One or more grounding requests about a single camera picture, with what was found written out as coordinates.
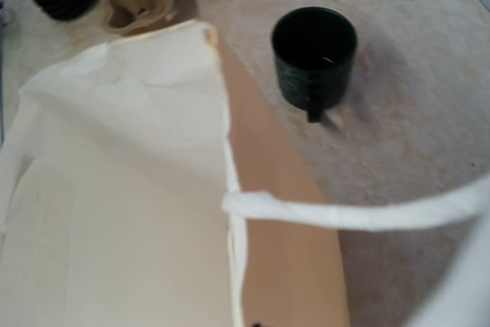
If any brown paper bag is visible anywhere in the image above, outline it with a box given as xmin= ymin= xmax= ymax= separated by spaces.
xmin=1 ymin=21 xmax=489 ymax=326

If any dark green mug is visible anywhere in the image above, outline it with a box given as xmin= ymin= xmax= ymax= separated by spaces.
xmin=270 ymin=7 xmax=358 ymax=123

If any cardboard cup carrier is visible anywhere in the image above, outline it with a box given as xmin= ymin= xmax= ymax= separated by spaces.
xmin=104 ymin=0 xmax=176 ymax=36

